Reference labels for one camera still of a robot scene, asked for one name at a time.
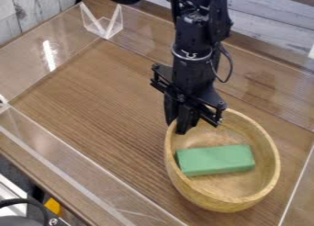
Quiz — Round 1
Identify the clear acrylic corner bracket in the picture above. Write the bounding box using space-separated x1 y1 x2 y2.
80 3 124 40

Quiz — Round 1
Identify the brown wooden bowl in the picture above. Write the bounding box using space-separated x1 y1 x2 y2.
164 109 280 212

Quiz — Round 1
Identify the black cable bottom left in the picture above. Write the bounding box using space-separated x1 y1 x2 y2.
0 198 50 226

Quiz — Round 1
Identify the green rectangular block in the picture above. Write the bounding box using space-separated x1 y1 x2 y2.
173 144 255 176

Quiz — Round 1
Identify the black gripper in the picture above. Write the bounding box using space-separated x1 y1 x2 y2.
150 49 227 135

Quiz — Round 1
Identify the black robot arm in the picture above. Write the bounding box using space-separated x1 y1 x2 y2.
150 0 232 135

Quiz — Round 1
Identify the yellow black device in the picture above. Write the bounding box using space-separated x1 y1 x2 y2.
27 186 85 226

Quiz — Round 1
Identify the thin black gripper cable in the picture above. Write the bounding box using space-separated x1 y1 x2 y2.
208 42 235 85

